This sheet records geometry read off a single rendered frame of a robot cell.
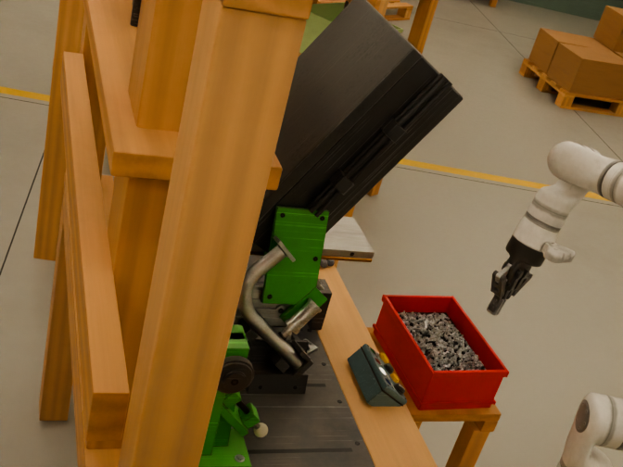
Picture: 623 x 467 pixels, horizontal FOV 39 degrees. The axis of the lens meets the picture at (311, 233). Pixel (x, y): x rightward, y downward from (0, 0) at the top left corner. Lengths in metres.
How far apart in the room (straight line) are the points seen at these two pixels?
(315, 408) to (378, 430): 0.14
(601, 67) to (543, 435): 4.65
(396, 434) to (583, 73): 6.05
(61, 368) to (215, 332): 1.86
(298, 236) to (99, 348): 0.64
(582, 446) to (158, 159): 0.90
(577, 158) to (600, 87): 6.25
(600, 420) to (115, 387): 0.85
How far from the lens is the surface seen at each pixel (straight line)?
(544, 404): 3.80
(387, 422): 1.90
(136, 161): 1.26
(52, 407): 3.01
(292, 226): 1.79
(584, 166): 1.60
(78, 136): 1.90
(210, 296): 1.03
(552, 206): 1.64
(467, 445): 2.28
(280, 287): 1.83
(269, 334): 1.82
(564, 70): 7.79
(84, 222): 1.59
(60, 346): 2.85
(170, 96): 1.32
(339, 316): 2.17
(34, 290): 3.62
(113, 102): 1.41
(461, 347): 2.25
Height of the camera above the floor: 2.08
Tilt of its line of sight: 28 degrees down
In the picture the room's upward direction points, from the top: 16 degrees clockwise
